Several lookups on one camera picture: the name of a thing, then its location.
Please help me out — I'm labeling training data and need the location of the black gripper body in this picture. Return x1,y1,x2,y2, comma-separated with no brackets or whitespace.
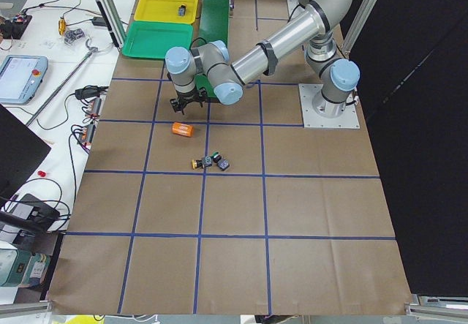
170,86,208,115

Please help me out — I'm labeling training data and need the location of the yellow mushroom push button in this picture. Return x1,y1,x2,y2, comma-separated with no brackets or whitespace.
178,4,186,17

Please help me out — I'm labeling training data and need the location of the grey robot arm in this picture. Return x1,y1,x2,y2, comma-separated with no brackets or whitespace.
165,0,361,118

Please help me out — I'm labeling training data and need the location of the yellow plastic tray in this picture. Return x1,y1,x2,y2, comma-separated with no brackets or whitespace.
134,0,198,24

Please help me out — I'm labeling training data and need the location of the orange cylinder lower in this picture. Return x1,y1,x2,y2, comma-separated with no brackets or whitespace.
171,122,195,137

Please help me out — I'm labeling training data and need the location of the green conveyor belt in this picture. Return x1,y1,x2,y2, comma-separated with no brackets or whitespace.
195,0,230,102

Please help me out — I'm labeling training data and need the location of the green push button small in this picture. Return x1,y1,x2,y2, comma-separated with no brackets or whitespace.
211,151,222,163

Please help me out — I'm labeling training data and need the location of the yellow push button upper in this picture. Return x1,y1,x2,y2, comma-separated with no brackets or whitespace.
192,156,213,170

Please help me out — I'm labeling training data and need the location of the green plastic tray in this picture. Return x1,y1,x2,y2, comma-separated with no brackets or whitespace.
121,20,193,59

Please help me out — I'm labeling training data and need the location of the black power adapter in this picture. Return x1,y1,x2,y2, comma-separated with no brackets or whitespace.
91,17,107,27

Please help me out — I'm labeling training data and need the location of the teach pendant tablet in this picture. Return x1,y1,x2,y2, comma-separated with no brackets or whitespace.
1,55,48,105

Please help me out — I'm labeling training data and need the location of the black monitor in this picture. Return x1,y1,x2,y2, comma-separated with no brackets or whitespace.
0,106,51,198

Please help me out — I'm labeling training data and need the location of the aluminium frame post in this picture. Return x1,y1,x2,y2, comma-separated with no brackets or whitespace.
95,0,126,50

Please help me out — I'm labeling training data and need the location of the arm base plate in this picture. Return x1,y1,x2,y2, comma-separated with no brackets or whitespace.
298,83,361,129

